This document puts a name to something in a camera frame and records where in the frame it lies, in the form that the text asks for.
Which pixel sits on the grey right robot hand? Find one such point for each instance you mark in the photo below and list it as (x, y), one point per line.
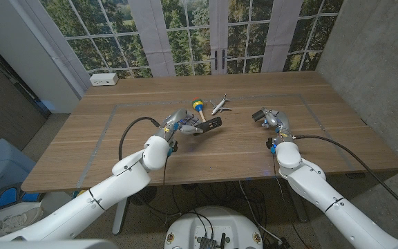
(281, 121)

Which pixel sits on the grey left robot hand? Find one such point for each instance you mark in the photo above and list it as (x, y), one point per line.
(175, 121)

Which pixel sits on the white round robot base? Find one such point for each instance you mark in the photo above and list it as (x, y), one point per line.
(216, 221)

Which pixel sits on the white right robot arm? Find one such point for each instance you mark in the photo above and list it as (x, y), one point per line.
(323, 197)

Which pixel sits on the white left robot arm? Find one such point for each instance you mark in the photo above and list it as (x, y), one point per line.
(99, 197)

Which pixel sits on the colourful wooden maraca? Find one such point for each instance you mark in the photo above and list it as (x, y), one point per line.
(197, 103)

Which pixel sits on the white toy airplane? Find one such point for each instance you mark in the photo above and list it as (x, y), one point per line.
(218, 106)

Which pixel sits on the white power strip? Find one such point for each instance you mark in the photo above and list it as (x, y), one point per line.
(103, 79)

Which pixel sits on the printed window backdrop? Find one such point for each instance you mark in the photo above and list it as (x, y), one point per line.
(188, 38)

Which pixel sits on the white robot torso edge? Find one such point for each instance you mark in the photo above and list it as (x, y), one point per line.
(47, 245)

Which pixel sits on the blue and black pad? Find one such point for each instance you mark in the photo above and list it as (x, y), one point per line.
(9, 196)

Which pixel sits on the white sneaker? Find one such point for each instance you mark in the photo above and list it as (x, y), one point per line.
(16, 223)

